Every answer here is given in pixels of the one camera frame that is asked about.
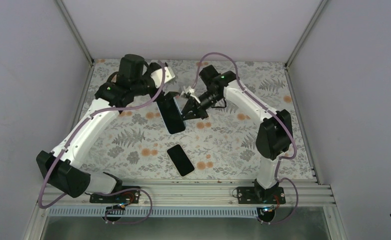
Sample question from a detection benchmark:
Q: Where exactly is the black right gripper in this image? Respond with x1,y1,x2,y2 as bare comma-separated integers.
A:
179,90,222,122

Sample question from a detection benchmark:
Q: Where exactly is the black phone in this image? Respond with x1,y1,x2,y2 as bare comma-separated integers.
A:
157,98,186,135

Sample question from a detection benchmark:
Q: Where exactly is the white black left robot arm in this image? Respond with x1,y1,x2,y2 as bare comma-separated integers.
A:
36,54,176,203

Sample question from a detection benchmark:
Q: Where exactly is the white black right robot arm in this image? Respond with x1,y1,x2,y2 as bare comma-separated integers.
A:
180,65,294,204

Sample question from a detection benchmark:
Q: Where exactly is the black smartphone on mat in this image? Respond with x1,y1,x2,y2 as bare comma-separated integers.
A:
166,144,195,177

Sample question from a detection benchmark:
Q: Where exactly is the floral patterned table mat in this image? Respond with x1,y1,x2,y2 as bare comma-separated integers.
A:
81,61,314,181

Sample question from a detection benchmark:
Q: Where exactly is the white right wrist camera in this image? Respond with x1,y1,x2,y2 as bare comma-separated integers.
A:
180,86,198,99

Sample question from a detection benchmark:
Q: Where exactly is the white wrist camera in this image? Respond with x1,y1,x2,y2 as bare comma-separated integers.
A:
149,62,176,89
180,86,198,99

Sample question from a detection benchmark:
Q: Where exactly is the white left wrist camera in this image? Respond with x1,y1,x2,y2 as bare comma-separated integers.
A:
149,62,176,89

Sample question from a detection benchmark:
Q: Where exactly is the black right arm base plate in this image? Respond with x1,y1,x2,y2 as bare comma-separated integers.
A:
232,186,287,205

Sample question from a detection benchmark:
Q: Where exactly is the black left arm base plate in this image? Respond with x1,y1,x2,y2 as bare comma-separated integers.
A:
89,189,141,204

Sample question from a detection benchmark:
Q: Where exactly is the aluminium frame post left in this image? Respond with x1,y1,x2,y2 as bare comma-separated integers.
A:
54,0,94,65

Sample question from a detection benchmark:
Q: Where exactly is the aluminium frame post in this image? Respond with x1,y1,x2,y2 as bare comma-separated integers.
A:
285,0,329,71
54,0,94,65

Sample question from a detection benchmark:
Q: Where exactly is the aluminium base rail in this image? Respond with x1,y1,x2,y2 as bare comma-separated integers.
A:
38,178,336,208

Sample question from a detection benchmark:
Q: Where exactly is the white slotted cable duct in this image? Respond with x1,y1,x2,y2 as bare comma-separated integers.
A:
48,206,258,218

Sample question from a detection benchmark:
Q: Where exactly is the aluminium frame post right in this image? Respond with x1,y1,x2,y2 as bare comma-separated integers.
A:
285,0,329,71

